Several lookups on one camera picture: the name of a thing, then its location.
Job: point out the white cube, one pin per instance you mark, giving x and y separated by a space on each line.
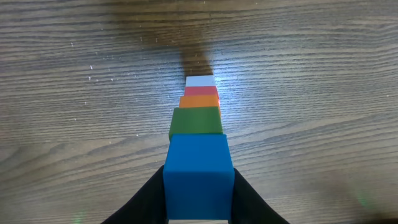
200 81

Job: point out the blue cube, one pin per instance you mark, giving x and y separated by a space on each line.
199 177

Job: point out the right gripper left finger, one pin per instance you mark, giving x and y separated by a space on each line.
146 205

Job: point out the orange cube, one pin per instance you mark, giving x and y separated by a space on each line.
199 101

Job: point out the green cube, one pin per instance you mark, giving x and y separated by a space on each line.
196 121

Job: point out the red cube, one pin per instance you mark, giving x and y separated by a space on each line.
201 91

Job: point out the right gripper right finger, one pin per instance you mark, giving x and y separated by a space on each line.
248 205

